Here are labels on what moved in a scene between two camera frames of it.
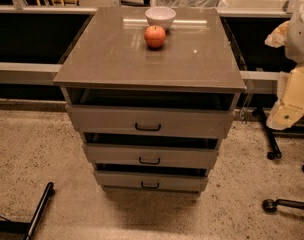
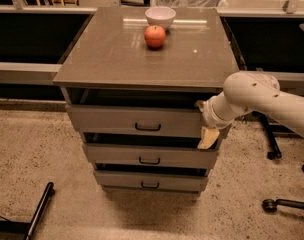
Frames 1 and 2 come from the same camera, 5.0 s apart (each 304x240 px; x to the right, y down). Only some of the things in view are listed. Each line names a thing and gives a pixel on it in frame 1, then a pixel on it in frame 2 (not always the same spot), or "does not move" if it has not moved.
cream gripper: [300, 39] → [209, 115]
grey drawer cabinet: [151, 119] does not move
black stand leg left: [24, 228] does not move
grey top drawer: [150, 121] does not move
